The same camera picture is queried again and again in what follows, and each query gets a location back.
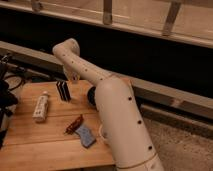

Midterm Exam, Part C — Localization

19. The translucent plastic cup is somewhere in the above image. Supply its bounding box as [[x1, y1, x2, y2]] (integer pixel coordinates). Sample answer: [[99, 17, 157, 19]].
[[98, 124, 105, 141]]

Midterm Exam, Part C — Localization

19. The white tube bottle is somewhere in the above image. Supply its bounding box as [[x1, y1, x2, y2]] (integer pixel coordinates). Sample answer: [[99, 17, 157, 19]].
[[33, 91, 49, 123]]

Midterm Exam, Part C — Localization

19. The wooden table board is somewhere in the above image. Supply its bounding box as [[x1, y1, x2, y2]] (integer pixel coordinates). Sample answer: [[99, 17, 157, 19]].
[[0, 80, 114, 171]]

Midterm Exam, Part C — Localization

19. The metal rail bracket middle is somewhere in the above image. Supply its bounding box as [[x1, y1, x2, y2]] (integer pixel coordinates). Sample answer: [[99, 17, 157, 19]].
[[102, 0, 112, 25]]

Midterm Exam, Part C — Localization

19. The black standing eraser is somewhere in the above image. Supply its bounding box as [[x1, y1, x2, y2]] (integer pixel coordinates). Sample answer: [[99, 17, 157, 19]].
[[56, 81, 71, 101]]

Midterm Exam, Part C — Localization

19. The metal rail bracket right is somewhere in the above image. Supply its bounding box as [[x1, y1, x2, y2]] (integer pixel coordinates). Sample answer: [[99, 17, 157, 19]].
[[162, 2, 181, 36]]

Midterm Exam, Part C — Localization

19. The metal rail bracket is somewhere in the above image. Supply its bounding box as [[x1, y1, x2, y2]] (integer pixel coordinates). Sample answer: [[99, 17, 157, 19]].
[[162, 2, 181, 36], [30, 0, 43, 12], [102, 0, 112, 25]]

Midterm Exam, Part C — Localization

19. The black equipment at left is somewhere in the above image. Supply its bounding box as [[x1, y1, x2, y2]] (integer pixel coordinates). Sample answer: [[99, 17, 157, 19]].
[[0, 57, 18, 149]]

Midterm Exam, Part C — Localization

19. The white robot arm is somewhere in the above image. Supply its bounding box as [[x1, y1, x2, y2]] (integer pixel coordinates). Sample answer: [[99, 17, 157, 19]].
[[53, 38, 165, 171]]

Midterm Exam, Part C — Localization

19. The blue sponge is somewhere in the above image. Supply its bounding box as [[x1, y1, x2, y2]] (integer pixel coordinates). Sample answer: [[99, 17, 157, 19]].
[[75, 124, 96, 148]]

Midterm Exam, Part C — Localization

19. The brown snack wrapper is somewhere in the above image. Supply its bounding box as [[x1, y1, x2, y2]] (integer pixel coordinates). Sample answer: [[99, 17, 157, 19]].
[[65, 115, 84, 134]]

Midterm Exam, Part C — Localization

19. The black cable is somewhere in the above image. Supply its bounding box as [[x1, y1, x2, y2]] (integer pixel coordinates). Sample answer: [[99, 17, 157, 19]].
[[4, 73, 27, 92]]

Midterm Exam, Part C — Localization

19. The black bowl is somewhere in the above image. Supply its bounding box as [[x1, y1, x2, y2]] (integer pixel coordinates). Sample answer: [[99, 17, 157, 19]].
[[87, 86, 96, 106]]

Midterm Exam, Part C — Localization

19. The metal rail bracket left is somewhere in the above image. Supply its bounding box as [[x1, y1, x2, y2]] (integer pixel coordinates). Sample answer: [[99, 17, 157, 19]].
[[30, 0, 43, 12]]

